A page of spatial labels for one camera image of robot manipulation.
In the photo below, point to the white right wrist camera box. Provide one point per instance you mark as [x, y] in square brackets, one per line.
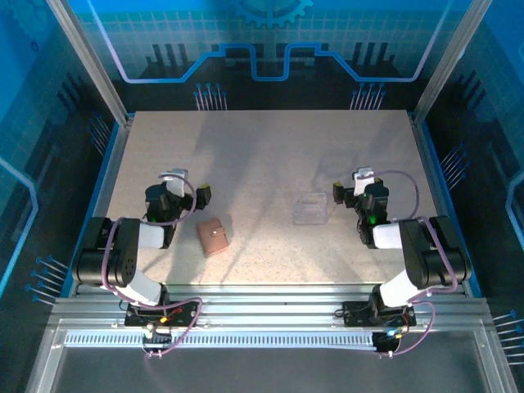
[362, 182]

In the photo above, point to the aluminium frame post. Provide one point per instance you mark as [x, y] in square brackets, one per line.
[97, 69]
[449, 61]

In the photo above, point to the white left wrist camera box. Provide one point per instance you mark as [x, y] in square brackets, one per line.
[178, 186]

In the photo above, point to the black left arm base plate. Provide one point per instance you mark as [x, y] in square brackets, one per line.
[133, 318]

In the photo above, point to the aluminium side rail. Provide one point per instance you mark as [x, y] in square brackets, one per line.
[115, 163]
[427, 163]

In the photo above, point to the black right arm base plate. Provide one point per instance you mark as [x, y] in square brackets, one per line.
[354, 315]

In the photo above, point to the black connector box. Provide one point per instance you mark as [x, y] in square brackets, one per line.
[385, 344]
[159, 339]

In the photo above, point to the aluminium cross beam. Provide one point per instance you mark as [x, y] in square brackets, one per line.
[266, 311]

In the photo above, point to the red black card item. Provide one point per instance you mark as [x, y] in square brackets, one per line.
[310, 210]

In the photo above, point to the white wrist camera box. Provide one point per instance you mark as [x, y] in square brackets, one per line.
[362, 182]
[178, 186]

